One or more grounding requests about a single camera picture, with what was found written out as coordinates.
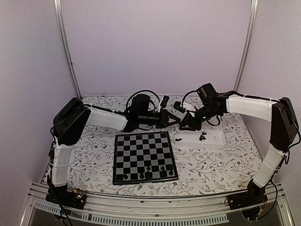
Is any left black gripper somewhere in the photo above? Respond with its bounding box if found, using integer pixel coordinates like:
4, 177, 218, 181
139, 109, 181, 129

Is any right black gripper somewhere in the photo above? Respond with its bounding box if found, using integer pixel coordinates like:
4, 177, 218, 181
179, 104, 219, 131

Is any white plastic tray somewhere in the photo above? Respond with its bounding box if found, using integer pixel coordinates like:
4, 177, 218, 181
174, 122, 226, 149

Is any black white chessboard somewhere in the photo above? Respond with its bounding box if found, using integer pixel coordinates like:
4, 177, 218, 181
112, 131, 179, 185

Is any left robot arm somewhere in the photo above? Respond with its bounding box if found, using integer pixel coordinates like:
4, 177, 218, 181
47, 93, 181, 204

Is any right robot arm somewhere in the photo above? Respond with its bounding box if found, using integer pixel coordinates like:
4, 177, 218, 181
174, 83, 301, 205

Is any floral patterned table mat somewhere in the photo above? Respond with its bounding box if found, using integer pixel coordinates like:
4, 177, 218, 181
47, 95, 269, 197

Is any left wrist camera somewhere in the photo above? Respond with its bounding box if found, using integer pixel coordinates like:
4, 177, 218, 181
158, 95, 170, 112

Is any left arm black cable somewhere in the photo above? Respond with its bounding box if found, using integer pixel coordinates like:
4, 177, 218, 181
126, 89, 162, 111

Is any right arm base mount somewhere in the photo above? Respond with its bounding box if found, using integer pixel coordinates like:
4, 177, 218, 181
225, 188, 268, 221

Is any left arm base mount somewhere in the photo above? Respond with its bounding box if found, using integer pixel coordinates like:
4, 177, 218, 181
46, 180, 87, 210

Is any right aluminium frame post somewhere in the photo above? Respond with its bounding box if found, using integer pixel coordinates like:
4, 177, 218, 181
233, 0, 259, 91

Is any aluminium frame post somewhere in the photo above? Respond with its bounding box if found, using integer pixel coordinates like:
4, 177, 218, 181
53, 0, 82, 99
233, 0, 259, 91

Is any left aluminium frame post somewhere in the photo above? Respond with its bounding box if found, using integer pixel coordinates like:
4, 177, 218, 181
53, 0, 82, 99

